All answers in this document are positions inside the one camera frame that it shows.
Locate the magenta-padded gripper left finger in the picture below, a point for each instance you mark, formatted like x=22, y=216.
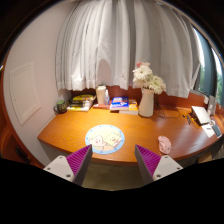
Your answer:
x=78, y=160

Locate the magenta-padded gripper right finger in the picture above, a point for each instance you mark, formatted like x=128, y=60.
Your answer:
x=149, y=160

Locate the pink computer mouse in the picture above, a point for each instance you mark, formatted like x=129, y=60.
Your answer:
x=164, y=144

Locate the round cartoon print mouse pad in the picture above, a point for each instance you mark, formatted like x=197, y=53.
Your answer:
x=104, y=139

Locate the cream book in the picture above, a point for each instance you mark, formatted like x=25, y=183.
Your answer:
x=78, y=108

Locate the orange book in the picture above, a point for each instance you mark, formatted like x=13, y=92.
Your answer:
x=133, y=107

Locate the green and black mug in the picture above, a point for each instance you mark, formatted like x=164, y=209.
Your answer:
x=61, y=106

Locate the white ceramic vase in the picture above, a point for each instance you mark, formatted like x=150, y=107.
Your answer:
x=146, y=103

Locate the black pen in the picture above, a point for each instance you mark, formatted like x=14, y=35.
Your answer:
x=188, y=119

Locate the red-brown book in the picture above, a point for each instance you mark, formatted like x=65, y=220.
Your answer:
x=100, y=106

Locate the yellow book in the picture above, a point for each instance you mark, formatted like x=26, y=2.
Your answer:
x=82, y=97

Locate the white paper sheet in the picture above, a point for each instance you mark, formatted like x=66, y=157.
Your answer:
x=208, y=130

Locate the clear spray bottle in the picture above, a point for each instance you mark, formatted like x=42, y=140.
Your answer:
x=106, y=98

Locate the beige tumbler cup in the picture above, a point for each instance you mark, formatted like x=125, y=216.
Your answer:
x=100, y=95

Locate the silver laptop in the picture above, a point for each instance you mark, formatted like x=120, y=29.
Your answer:
x=201, y=114

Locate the grey phone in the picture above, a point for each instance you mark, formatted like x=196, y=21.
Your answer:
x=217, y=130

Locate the white and pink flower bunch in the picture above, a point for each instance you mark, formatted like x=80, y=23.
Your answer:
x=146, y=78

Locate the dark framed window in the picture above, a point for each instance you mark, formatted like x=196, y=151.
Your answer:
x=208, y=66

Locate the white curtain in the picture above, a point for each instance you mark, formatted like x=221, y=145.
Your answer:
x=116, y=43

